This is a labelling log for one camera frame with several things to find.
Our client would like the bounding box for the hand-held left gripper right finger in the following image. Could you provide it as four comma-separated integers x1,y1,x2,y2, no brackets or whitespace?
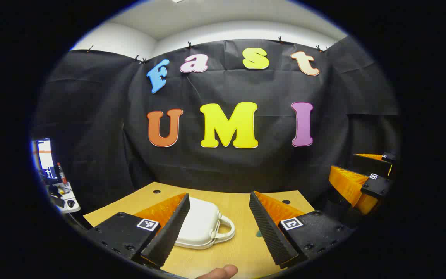
249,191,357,269

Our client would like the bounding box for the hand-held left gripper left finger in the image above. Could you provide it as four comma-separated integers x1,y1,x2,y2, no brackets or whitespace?
86,193,191,270

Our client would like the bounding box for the red bottle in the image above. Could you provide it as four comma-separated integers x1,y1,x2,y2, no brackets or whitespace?
56,162,68,185

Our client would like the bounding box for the white side table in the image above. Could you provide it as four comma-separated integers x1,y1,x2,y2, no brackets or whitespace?
48,181,81,214

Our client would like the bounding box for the computer monitor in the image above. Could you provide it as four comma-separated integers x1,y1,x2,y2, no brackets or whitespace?
33,138,54,172

